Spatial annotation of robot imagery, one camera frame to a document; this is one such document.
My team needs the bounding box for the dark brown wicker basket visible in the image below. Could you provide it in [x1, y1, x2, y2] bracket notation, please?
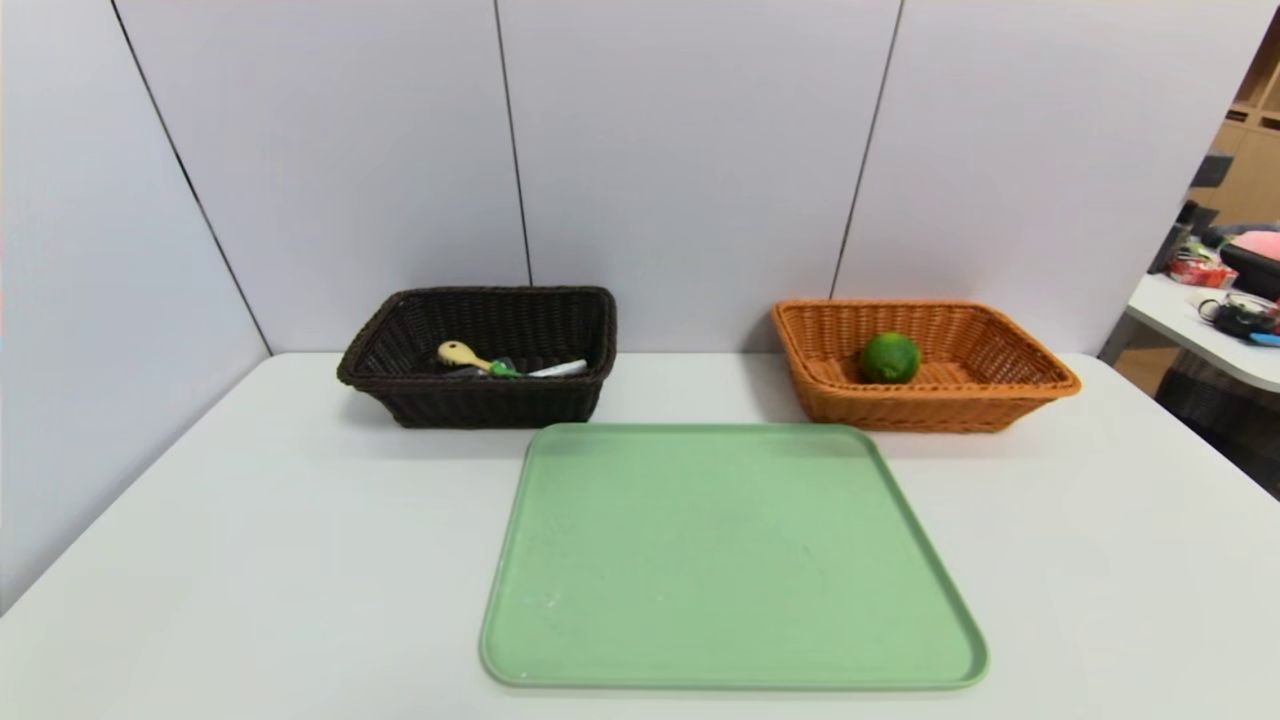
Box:
[336, 286, 618, 430]

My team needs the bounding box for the wooden shelf unit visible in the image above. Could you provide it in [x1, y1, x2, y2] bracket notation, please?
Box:
[1190, 40, 1280, 226]

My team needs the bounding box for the orange wicker basket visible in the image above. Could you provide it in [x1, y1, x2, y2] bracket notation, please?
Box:
[771, 298, 1083, 433]

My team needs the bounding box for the green lime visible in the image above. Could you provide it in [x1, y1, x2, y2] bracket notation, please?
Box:
[860, 332, 923, 385]

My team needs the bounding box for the yellow pasta spoon green handle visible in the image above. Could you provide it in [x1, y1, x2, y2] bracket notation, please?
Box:
[437, 340, 523, 379]

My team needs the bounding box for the light green plastic tray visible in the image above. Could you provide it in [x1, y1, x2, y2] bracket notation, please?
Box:
[478, 422, 991, 691]

